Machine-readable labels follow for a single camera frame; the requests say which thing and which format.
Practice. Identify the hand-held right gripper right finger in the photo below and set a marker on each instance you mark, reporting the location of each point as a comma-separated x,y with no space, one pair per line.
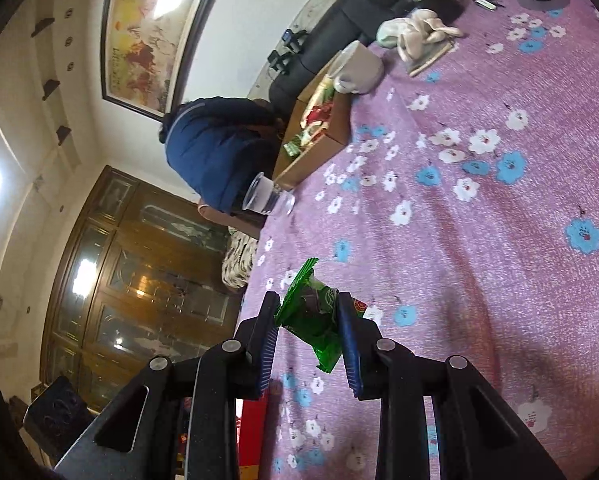
352,355

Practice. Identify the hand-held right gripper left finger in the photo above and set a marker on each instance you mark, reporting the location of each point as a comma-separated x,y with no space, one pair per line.
267,355

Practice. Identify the green snack packet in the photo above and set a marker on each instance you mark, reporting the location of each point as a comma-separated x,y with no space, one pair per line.
309,325

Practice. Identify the printed blanket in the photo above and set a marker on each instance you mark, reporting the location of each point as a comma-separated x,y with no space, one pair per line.
239,260

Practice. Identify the brown armchair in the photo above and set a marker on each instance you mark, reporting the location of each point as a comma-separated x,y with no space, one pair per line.
219,217

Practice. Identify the wooden glass-door cabinet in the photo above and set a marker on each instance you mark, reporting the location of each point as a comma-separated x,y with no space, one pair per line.
129,285

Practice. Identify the clear plastic cup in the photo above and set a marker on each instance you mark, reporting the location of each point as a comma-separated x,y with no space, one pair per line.
267,195

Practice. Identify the brown cardboard box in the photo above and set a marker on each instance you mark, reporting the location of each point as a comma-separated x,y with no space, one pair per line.
314,160

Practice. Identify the dark patterned object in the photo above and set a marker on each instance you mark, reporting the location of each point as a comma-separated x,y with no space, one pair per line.
57,415

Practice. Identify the pile of assorted snack packets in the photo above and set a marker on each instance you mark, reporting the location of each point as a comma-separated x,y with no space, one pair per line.
314,115

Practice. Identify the white mug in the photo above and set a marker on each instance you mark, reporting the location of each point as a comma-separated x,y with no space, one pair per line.
362,67

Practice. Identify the thin book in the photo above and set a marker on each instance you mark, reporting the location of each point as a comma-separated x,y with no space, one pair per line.
432,59

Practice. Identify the white plush toy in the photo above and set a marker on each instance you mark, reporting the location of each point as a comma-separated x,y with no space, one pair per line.
414,30

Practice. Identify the black leather sofa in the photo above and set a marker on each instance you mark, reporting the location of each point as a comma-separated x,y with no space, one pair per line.
339,20

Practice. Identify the framed horse painting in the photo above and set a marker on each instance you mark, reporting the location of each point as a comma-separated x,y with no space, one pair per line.
144,35

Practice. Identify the small black device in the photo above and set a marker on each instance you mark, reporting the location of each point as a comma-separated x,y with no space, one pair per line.
485,2

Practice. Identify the black camera device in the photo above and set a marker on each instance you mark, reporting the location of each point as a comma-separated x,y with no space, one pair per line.
287,50

